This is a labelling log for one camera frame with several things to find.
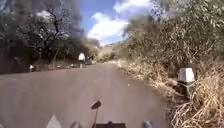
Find white arched sign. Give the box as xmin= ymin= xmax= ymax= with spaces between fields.
xmin=77 ymin=52 xmax=86 ymax=69

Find robot's own dark block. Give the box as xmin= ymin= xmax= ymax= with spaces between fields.
xmin=94 ymin=121 xmax=127 ymax=128

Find green roadside bushes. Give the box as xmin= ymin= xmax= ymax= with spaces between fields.
xmin=114 ymin=0 xmax=224 ymax=78

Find robot's own part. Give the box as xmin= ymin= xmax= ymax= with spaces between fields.
xmin=69 ymin=121 xmax=81 ymax=128
xmin=143 ymin=120 xmax=154 ymax=128

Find row of bare trees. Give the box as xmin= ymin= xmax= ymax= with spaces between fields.
xmin=0 ymin=0 xmax=101 ymax=73

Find dry yellow grass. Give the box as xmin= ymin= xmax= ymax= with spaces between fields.
xmin=113 ymin=58 xmax=224 ymax=128

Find white roadside marker post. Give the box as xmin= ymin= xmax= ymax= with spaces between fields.
xmin=176 ymin=67 xmax=196 ymax=98

